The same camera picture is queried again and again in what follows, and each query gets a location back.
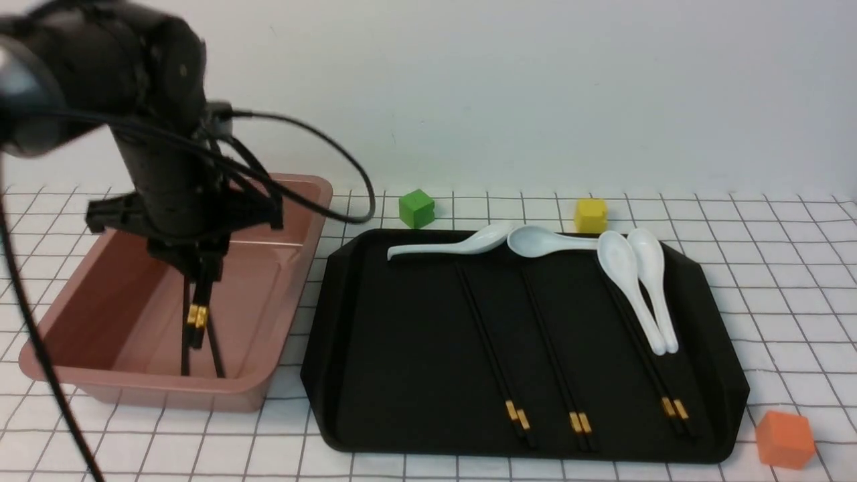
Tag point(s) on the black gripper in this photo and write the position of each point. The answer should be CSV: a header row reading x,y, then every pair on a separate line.
x,y
189,229

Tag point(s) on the black plastic tray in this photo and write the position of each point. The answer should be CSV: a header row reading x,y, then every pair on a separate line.
x,y
394,363

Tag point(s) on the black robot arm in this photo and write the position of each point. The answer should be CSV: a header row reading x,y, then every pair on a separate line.
x,y
69,67

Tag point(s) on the orange cube block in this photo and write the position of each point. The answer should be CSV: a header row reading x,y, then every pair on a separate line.
x,y
785,440

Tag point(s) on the pink plastic bin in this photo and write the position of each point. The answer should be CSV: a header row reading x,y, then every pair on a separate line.
x,y
114,331

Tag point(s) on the yellow cube block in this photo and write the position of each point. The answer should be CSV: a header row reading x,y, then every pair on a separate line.
x,y
591,216

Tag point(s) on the green cube block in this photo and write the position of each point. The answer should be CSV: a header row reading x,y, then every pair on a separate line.
x,y
416,209

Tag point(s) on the white ceramic spoon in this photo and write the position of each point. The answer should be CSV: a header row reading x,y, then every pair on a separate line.
x,y
651,265
619,262
483,240
534,242

